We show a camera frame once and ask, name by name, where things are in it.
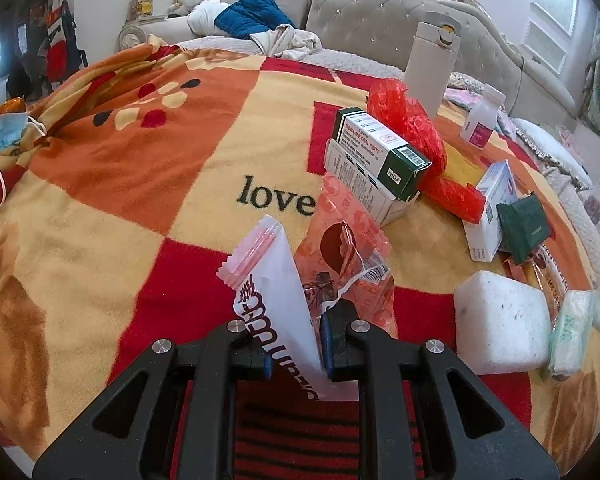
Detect beige crumpled garment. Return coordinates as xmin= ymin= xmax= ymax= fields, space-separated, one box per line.
xmin=250 ymin=25 xmax=326 ymax=61

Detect lace edged pillow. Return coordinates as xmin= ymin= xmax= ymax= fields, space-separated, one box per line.
xmin=512 ymin=117 xmax=600 ymax=281

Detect tufted beige headboard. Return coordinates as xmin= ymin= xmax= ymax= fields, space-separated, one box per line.
xmin=200 ymin=0 xmax=581 ymax=116

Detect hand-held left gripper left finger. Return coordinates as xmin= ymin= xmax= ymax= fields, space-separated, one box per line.
xmin=32 ymin=320 xmax=274 ymax=480

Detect orange snack packet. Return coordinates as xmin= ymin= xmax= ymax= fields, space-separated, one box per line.
xmin=502 ymin=242 xmax=566 ymax=321

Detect white foam block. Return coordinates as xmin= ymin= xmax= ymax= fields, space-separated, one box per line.
xmin=454 ymin=270 xmax=553 ymax=376

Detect tissue packet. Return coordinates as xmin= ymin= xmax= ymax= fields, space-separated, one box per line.
xmin=547 ymin=290 xmax=597 ymax=380

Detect blue jacket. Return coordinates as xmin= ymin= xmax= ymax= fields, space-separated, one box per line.
xmin=214 ymin=0 xmax=297 ymax=40

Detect white cabinet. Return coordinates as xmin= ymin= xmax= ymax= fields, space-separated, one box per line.
xmin=47 ymin=0 xmax=221 ymax=56

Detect blue face mask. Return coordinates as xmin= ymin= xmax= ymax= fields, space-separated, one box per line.
xmin=0 ymin=112 xmax=48 ymax=211

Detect clear pink printed plastic bag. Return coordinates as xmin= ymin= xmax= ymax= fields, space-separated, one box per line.
xmin=294 ymin=172 xmax=396 ymax=341

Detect white and blue medicine box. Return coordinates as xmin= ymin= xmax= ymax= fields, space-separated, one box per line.
xmin=462 ymin=160 xmax=518 ymax=263

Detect white pillow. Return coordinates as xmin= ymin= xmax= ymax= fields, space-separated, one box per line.
xmin=186 ymin=0 xmax=231 ymax=36

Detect red plastic bag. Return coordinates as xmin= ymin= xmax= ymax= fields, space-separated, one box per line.
xmin=367 ymin=78 xmax=486 ymax=224

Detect white wrapper with pink edge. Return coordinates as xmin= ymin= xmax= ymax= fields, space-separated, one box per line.
xmin=216 ymin=214 xmax=361 ymax=403

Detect white thermos bottle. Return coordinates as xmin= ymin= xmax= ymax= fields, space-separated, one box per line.
xmin=404 ymin=11 xmax=462 ymax=117

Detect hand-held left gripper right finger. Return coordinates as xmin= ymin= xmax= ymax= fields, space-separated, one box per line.
xmin=319 ymin=299 xmax=561 ymax=480

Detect pink floral quilt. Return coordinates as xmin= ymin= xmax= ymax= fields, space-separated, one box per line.
xmin=442 ymin=72 xmax=518 ymax=136

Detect green and white medicine box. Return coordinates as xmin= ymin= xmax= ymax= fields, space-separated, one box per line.
xmin=330 ymin=106 xmax=432 ymax=201

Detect orange plastic bag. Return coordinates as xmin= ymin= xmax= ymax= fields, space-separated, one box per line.
xmin=0 ymin=97 xmax=28 ymax=128

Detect white pill bottle pink label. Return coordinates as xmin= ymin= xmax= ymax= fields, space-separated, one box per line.
xmin=459 ymin=84 xmax=507 ymax=149

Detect hanging red and black clothes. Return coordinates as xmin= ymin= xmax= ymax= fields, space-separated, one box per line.
xmin=17 ymin=0 xmax=88 ymax=96

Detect printed checkered blanket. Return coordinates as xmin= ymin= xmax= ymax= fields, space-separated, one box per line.
xmin=0 ymin=42 xmax=600 ymax=480

